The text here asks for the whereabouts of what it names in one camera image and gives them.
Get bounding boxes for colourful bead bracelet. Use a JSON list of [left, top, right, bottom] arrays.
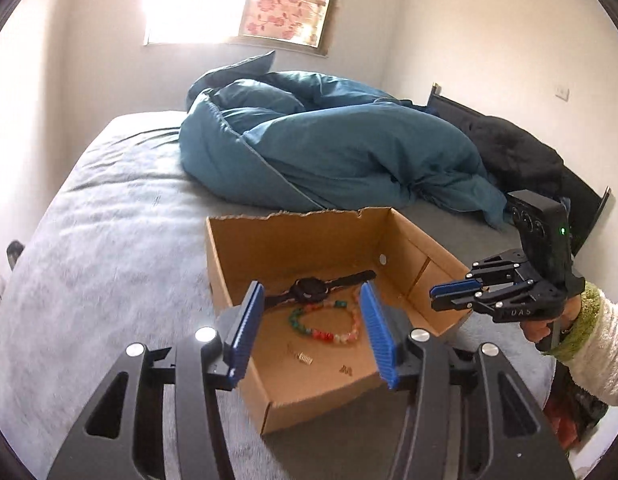
[[288, 300, 364, 346]]

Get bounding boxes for teal blue duvet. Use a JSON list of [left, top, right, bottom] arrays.
[[179, 51, 507, 231]]

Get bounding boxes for bed with grey sheet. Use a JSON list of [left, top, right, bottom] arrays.
[[0, 110, 560, 480]]

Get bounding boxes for pink floral curtain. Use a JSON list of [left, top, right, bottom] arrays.
[[239, 0, 340, 48]]

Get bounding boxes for window with metal frame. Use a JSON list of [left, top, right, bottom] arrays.
[[141, 0, 347, 56]]

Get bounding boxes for dark red patterned clothing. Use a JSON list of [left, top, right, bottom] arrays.
[[542, 370, 612, 458]]

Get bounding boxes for brown cardboard box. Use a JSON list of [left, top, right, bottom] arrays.
[[205, 206, 474, 436]]

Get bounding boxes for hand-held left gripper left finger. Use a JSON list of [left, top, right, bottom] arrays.
[[46, 281, 266, 480]]

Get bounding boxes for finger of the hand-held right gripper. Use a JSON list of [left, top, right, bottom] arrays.
[[430, 250, 535, 302], [431, 281, 540, 313]]

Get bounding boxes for black wrist watch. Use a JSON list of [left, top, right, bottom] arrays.
[[261, 270, 377, 311]]

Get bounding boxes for person's right forearm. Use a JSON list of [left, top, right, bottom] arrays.
[[552, 282, 618, 408]]

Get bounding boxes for person's right hand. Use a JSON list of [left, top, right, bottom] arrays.
[[519, 295, 585, 356]]

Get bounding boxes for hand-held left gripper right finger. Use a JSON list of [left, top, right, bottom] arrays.
[[359, 280, 575, 480]]

